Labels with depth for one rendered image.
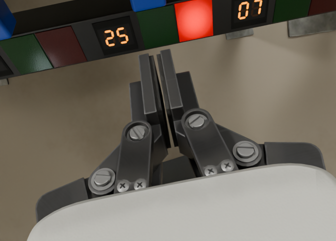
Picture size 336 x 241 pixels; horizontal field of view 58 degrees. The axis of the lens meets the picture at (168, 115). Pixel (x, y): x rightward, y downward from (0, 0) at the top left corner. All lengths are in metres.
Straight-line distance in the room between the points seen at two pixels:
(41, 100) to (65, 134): 0.12
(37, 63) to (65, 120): 0.70
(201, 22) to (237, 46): 0.68
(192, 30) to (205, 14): 0.02
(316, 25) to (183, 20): 0.78
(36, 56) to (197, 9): 0.14
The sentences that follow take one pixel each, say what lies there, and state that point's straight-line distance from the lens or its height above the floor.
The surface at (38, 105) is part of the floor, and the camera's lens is 1.00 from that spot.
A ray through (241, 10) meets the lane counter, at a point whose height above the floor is 0.66.
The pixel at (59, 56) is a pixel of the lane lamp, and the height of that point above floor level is 0.65.
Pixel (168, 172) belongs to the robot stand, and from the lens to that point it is 0.83.
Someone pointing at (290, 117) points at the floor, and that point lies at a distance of 0.99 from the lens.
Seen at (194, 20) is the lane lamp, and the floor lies 0.66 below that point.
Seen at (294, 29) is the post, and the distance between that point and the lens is 0.98.
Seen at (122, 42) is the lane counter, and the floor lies 0.65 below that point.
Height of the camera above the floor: 0.91
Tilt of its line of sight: 82 degrees down
